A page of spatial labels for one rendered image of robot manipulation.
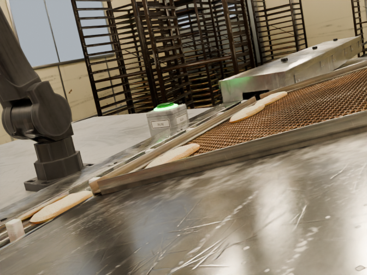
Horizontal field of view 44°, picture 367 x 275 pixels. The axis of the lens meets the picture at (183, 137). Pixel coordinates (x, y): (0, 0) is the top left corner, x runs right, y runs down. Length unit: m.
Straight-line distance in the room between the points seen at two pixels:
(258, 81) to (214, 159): 0.77
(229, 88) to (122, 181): 0.76
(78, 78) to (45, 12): 1.05
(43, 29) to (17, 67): 5.98
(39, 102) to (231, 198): 0.56
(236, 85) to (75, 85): 5.95
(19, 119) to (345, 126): 0.61
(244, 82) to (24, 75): 0.57
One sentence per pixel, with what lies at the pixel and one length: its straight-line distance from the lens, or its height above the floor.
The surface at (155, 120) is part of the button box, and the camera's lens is 1.01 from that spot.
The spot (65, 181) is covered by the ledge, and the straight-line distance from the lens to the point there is 0.69.
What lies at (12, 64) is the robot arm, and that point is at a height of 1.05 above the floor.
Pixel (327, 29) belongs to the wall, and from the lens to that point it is 7.78.
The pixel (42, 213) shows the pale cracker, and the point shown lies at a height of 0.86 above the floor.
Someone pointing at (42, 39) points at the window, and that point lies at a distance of 6.75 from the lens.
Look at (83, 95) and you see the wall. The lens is 7.14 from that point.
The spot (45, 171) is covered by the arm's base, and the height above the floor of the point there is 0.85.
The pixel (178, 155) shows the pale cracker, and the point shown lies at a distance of 0.48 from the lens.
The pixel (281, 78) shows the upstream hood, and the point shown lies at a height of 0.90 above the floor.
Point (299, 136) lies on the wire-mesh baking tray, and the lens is 0.36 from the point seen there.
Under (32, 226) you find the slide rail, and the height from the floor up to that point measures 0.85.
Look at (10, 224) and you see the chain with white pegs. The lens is 0.53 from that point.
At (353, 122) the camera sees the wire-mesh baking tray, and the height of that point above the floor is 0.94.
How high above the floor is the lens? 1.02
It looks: 11 degrees down
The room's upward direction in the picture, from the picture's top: 11 degrees counter-clockwise
